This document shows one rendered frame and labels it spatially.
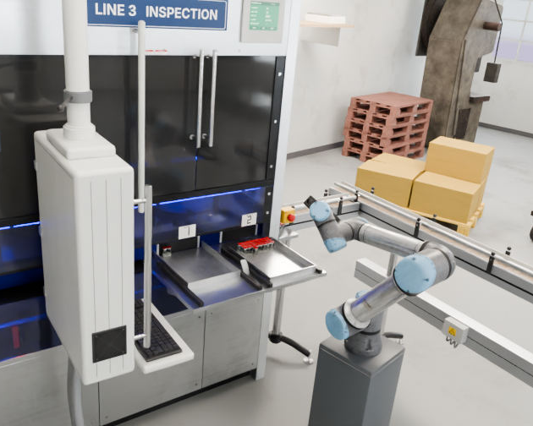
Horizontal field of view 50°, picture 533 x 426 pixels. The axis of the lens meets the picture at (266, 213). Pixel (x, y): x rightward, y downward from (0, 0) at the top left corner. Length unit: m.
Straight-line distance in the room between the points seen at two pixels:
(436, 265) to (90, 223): 1.06
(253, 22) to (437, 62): 6.45
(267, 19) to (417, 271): 1.29
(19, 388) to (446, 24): 7.53
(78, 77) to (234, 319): 1.62
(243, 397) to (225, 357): 0.27
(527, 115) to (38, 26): 9.70
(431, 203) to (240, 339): 3.12
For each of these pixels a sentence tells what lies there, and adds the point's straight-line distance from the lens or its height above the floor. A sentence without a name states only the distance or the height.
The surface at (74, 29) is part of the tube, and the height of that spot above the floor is 1.92.
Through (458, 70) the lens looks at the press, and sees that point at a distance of 8.66.
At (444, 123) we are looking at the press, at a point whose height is 0.43.
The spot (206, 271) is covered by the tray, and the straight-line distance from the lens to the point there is 2.56.
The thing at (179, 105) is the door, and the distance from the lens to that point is 2.41.
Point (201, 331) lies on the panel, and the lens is 2.93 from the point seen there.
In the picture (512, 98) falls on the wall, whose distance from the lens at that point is 11.14.
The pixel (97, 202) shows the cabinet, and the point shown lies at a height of 1.45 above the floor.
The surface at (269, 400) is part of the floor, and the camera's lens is 3.25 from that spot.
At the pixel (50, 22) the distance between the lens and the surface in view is 2.17.
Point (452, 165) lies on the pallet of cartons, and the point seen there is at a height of 0.57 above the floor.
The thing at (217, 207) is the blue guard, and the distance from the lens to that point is 2.64.
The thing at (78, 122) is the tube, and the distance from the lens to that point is 1.89.
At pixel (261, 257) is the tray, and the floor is 0.88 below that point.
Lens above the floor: 2.09
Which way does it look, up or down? 22 degrees down
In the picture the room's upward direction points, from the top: 5 degrees clockwise
